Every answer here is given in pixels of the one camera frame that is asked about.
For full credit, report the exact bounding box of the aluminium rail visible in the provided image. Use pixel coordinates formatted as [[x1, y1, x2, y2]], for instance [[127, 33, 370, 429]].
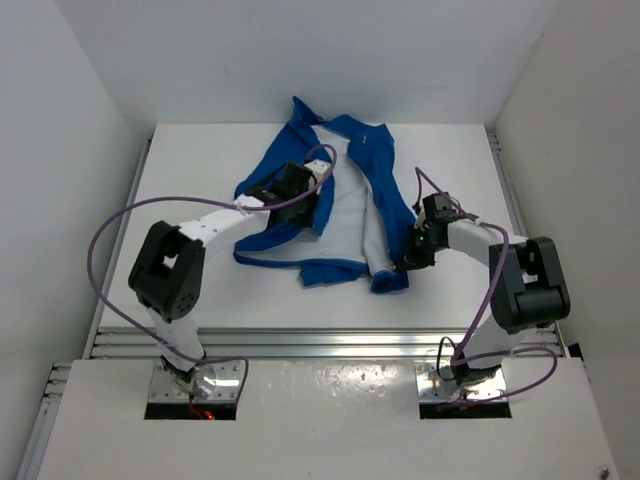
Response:
[[1, 136, 149, 479], [487, 132, 528, 237], [89, 327, 566, 361]]

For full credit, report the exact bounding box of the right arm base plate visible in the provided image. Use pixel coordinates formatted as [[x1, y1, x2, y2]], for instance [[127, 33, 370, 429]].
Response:
[[414, 360, 506, 404]]

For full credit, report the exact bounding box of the aluminium left side rail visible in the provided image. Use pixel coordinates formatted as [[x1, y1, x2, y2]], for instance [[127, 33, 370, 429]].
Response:
[[1, 136, 149, 479]]

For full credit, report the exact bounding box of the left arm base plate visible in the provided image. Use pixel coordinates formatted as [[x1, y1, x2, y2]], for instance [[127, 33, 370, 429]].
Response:
[[148, 361, 245, 404]]

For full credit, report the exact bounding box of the aluminium right side rail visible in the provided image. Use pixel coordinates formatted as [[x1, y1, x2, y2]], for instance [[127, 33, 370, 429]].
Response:
[[487, 132, 528, 237]]

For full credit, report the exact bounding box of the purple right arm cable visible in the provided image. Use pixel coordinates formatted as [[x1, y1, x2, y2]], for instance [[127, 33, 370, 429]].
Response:
[[412, 166, 559, 406]]

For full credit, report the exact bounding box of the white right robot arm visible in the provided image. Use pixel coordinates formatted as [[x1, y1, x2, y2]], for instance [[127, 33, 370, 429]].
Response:
[[398, 193, 571, 386]]

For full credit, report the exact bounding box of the aluminium front rail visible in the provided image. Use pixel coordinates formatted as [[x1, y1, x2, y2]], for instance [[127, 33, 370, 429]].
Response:
[[89, 327, 566, 361]]

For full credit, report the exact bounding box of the blue zip-up vest jacket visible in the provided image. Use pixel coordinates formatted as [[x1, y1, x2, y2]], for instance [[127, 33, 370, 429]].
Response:
[[233, 98, 415, 294]]

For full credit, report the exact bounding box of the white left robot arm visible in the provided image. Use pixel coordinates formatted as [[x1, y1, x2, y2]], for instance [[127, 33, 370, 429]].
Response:
[[128, 160, 331, 388]]

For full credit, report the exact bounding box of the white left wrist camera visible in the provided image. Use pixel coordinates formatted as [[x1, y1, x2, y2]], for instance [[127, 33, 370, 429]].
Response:
[[304, 159, 332, 183]]

